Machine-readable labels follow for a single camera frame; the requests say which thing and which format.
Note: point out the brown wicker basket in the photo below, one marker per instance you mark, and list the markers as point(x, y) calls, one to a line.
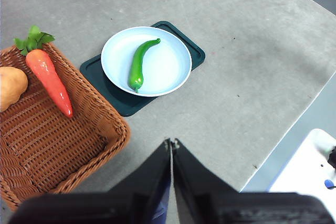
point(52, 142)

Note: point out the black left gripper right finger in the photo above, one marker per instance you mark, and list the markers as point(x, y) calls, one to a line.
point(199, 187)

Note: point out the orange carrot with green leaves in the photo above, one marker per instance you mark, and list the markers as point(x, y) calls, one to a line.
point(50, 77)

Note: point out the black rectangular tray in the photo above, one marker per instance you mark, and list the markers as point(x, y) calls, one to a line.
point(123, 103)

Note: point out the yellow-brown potato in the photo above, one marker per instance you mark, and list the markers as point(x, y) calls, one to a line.
point(10, 87)

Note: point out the blue round plate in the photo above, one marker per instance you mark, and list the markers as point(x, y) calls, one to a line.
point(165, 72)

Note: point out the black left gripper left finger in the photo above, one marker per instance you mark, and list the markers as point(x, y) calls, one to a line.
point(141, 182)

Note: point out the green pepper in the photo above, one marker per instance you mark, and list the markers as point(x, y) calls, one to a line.
point(137, 69)

